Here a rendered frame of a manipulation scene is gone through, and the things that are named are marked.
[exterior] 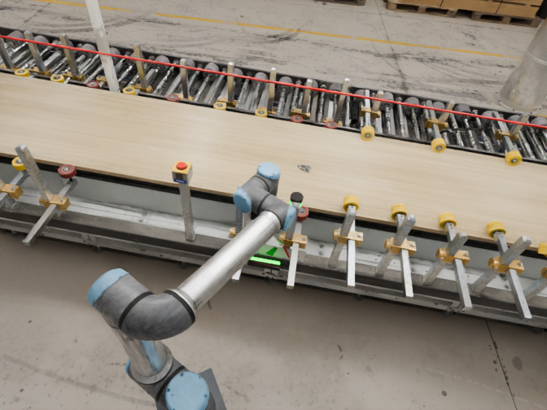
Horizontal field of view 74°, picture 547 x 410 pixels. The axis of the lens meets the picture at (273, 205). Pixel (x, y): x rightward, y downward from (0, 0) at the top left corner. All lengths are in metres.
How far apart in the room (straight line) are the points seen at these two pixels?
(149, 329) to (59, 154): 1.52
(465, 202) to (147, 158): 1.79
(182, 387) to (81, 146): 1.44
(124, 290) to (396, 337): 2.03
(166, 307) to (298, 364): 1.59
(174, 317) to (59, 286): 1.96
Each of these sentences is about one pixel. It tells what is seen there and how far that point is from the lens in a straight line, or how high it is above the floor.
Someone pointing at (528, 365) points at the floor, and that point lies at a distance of 3.09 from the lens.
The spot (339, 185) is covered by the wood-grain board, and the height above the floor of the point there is 0.90.
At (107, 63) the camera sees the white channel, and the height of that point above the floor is 1.07.
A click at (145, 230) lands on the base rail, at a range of 2.07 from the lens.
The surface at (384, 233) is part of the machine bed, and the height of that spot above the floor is 0.78.
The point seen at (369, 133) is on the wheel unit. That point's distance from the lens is 2.40.
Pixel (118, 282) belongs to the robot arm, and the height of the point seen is 1.45.
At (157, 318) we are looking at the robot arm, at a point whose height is 1.44.
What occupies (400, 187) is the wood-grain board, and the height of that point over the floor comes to 0.90.
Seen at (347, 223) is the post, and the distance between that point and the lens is 1.67.
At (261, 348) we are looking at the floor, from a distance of 2.46.
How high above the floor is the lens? 2.31
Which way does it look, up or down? 48 degrees down
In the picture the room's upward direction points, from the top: 8 degrees clockwise
